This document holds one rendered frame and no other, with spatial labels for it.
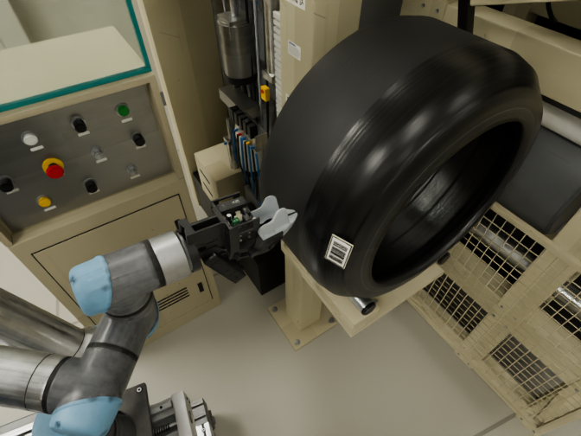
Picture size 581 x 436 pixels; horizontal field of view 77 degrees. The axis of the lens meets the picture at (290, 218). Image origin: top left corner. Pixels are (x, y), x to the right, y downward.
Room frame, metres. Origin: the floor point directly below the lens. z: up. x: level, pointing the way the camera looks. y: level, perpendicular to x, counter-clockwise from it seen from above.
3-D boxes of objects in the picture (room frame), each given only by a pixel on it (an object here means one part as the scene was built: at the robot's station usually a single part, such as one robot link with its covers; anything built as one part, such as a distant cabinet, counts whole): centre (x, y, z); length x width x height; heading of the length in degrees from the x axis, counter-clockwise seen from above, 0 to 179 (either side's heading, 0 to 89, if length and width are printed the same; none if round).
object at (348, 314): (0.58, -0.10, 0.84); 0.36 x 0.09 x 0.06; 33
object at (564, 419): (0.65, -0.62, 0.65); 0.90 x 0.02 x 0.70; 33
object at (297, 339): (0.86, -0.06, 0.01); 0.27 x 0.27 x 0.02; 33
